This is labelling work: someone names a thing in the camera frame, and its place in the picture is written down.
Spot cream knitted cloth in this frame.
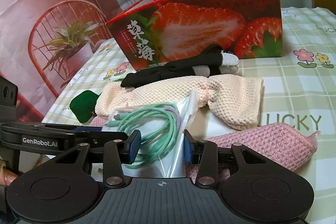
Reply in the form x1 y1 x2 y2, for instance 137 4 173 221
95 74 265 131

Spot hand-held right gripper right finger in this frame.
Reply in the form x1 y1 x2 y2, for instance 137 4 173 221
184 130 265 186

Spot pink crocheted cloth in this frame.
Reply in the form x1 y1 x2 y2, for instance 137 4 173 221
91 116 322 180

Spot dark green pouch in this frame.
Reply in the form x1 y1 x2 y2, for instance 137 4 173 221
70 91 101 123

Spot clear bag of green cables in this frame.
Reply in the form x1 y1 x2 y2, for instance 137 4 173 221
101 89 198 178

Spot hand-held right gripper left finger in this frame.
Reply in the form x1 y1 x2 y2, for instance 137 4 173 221
56 130 142 187

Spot person's left hand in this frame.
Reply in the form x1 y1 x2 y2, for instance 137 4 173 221
0 160 19 186

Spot red strawberry print box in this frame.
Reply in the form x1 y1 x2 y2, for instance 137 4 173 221
106 0 284 71

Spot green checked tablecloth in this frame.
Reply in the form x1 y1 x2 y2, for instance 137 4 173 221
43 6 336 224

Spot black glove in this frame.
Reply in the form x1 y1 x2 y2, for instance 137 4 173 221
121 44 239 88

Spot white flat item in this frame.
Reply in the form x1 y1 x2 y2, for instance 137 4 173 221
196 110 237 139

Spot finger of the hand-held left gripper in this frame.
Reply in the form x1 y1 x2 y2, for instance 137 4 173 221
73 126 129 148

